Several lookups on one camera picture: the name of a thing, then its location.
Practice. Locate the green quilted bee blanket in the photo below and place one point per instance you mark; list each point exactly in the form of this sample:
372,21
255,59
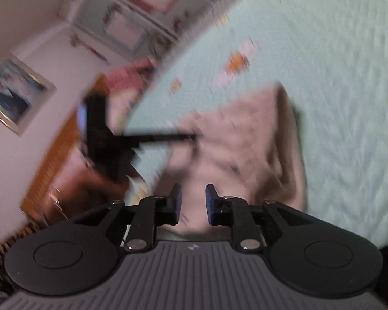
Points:
336,87

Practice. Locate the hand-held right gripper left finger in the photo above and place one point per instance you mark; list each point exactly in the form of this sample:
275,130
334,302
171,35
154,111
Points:
177,201

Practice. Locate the red checkered cloth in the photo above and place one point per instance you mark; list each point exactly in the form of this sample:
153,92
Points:
131,74

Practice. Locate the wooden headboard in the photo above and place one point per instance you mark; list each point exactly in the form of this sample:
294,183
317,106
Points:
51,168

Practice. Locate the floral bed sheet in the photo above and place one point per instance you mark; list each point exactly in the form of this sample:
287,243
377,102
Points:
194,29

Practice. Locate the person's left hand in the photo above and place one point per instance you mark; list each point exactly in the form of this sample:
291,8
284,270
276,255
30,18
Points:
90,193

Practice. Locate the wall decoration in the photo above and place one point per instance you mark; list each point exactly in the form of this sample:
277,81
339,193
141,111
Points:
87,46

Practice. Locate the white wardrobe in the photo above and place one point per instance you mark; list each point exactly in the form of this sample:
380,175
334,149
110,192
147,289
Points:
139,13

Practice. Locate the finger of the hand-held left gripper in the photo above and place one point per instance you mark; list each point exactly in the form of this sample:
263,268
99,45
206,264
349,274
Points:
161,137

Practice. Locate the beige smiley print pants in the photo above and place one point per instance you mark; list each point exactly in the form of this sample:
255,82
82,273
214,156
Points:
236,155

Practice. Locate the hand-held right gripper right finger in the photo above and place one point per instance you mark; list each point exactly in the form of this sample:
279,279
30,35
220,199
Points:
210,205

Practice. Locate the blue framed poster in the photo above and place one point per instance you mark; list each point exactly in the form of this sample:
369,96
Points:
124,32

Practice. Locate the framed wedding photo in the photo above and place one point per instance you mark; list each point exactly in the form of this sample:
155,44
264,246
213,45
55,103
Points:
16,95

